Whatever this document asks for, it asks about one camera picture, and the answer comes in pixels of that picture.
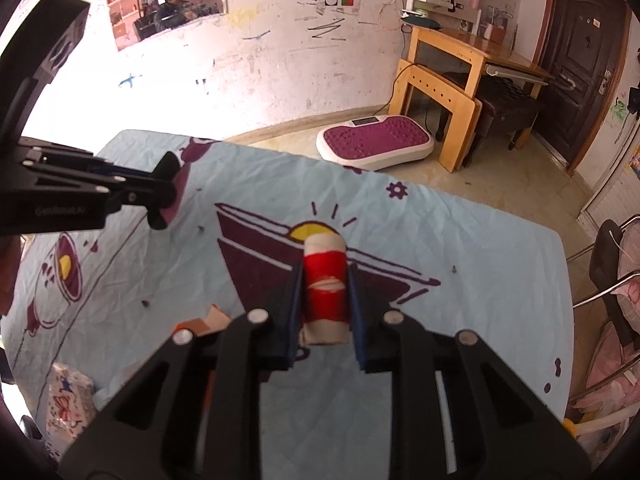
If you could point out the purple and white vibration plate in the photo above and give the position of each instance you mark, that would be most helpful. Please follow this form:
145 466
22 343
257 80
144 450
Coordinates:
375 135

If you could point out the red and white wrapper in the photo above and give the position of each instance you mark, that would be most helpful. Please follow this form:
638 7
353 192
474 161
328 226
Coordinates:
325 280

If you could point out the brown chair with metal frame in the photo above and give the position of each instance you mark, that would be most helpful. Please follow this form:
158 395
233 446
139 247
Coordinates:
607 255

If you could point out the colourful wall poster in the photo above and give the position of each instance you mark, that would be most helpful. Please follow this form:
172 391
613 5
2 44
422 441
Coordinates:
636 162

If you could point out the orange brown cardboard piece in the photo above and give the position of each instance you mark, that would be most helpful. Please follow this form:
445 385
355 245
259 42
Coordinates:
212 320

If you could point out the wall window opening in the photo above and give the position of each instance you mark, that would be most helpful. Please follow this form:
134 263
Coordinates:
130 25

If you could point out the light wooden desk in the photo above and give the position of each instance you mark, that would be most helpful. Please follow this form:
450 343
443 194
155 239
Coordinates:
460 42

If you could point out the light blue printed tablecloth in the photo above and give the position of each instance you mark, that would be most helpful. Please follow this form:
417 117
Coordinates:
450 310

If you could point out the dark brown door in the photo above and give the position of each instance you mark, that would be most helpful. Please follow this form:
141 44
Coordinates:
580 35

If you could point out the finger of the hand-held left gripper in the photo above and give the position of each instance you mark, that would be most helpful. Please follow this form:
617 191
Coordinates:
160 200
75 170

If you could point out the dark brown padded stool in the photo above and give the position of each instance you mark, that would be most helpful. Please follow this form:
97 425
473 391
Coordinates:
505 100

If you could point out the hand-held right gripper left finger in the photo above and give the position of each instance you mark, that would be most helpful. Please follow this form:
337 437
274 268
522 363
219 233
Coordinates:
295 320

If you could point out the white patterned tissue packet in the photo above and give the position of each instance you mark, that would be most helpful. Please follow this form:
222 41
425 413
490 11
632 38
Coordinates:
70 405

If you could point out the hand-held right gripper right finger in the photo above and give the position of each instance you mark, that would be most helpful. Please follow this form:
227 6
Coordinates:
356 320

